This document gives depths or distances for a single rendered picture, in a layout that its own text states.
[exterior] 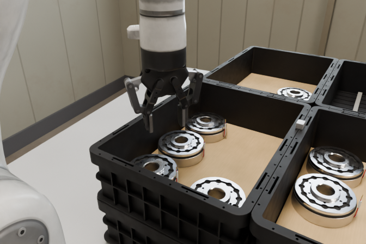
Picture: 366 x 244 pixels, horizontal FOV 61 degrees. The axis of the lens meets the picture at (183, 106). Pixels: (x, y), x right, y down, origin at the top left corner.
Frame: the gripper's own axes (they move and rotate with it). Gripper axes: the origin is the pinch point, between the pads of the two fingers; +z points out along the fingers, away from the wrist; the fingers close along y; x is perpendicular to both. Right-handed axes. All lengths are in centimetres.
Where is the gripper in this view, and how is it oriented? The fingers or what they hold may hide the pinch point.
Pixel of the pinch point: (165, 120)
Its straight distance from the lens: 57.3
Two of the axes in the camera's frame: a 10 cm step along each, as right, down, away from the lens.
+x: -3.5, -4.2, 8.3
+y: 9.4, -1.6, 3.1
